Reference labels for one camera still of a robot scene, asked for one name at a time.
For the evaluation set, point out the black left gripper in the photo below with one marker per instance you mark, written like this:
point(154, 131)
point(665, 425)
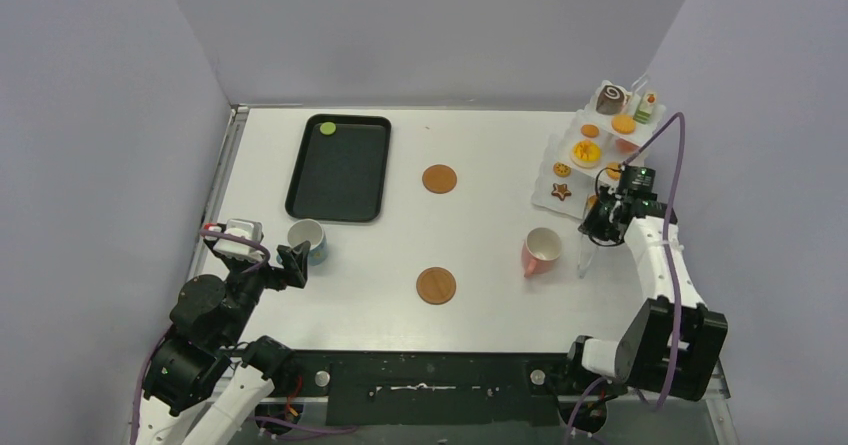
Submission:
point(296, 268)

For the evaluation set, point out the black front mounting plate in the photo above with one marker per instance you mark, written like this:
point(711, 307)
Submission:
point(366, 388)

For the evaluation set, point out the brown star cookie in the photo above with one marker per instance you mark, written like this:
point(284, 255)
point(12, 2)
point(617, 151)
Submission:
point(561, 191)

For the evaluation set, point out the small patterned orange cookie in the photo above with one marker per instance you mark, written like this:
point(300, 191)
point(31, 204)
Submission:
point(561, 169)

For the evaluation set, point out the green layered cake slice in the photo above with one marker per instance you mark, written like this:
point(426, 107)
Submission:
point(645, 108)

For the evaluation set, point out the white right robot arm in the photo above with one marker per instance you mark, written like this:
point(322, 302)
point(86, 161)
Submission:
point(674, 341)

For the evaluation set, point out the pink strawberry cake slice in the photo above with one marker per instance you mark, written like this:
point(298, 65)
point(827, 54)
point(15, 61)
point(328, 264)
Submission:
point(625, 147)

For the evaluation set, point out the orange macaron sandwich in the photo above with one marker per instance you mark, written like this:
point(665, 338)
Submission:
point(623, 124)

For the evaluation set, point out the round wooden coaster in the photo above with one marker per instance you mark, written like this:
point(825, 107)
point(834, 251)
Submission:
point(439, 179)
point(436, 286)

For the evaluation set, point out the far round wooden coaster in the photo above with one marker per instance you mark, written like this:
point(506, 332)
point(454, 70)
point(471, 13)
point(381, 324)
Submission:
point(439, 179)

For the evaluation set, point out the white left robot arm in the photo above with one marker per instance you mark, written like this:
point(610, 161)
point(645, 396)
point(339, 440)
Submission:
point(197, 386)

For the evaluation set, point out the green round macaron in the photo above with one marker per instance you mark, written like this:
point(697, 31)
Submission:
point(327, 128)

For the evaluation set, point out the white three-tier dessert stand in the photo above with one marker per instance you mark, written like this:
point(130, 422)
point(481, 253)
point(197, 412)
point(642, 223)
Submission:
point(582, 182)

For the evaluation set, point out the small orange biscuit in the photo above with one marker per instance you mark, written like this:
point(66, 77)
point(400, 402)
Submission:
point(590, 130)

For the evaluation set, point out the metal serving tongs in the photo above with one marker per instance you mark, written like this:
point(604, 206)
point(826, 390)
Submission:
point(587, 252)

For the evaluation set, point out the black serving tray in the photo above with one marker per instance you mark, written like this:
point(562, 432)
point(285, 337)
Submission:
point(340, 178)

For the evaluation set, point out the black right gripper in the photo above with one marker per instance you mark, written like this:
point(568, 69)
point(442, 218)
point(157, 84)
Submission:
point(602, 223)

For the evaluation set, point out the chocolate swirl roll cake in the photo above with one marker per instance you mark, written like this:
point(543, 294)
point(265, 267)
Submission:
point(611, 100)

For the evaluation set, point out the pink ceramic cup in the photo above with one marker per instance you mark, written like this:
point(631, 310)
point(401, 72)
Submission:
point(541, 250)

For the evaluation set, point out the near round wooden coaster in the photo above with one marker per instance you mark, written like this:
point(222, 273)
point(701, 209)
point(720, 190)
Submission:
point(436, 286)

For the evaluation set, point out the plain orange round cookie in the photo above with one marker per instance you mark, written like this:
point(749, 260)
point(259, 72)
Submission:
point(613, 171)

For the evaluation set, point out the yellow fruit tart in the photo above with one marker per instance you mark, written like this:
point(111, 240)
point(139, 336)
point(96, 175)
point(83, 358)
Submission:
point(586, 154)

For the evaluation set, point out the blue patterned ceramic cup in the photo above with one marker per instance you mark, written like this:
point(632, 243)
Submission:
point(311, 231)

